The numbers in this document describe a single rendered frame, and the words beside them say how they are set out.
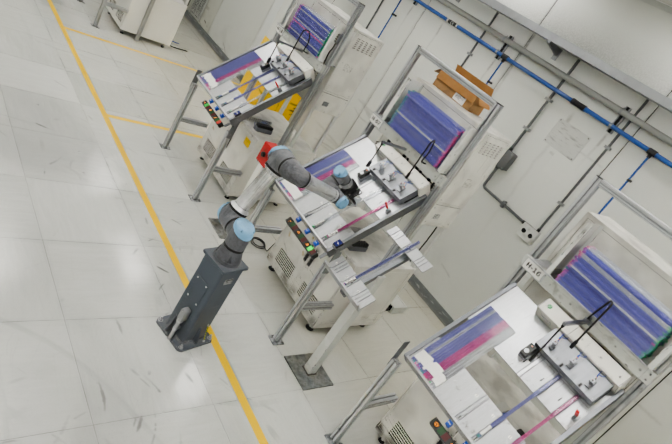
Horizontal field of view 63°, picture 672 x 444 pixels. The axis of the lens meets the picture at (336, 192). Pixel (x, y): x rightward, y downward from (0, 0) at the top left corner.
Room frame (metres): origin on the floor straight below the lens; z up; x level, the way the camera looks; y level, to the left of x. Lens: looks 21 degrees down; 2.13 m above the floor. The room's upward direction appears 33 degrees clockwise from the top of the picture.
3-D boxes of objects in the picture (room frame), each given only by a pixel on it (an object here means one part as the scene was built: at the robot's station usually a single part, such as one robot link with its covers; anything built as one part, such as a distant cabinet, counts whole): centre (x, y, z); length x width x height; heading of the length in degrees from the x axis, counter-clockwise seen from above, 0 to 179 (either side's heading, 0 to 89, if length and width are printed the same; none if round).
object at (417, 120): (3.41, -0.27, 1.52); 0.51 x 0.13 x 0.27; 49
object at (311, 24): (4.51, 0.78, 0.95); 1.35 x 0.82 x 1.90; 139
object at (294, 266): (3.54, -0.30, 0.31); 0.70 x 0.65 x 0.62; 49
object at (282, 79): (4.35, 0.90, 0.66); 1.01 x 0.73 x 1.31; 139
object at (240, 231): (2.47, 0.30, 0.72); 0.13 x 0.12 x 0.14; 47
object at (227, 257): (2.46, 0.29, 0.60); 0.15 x 0.15 x 0.10
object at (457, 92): (3.71, -0.38, 1.82); 0.68 x 0.30 x 0.20; 49
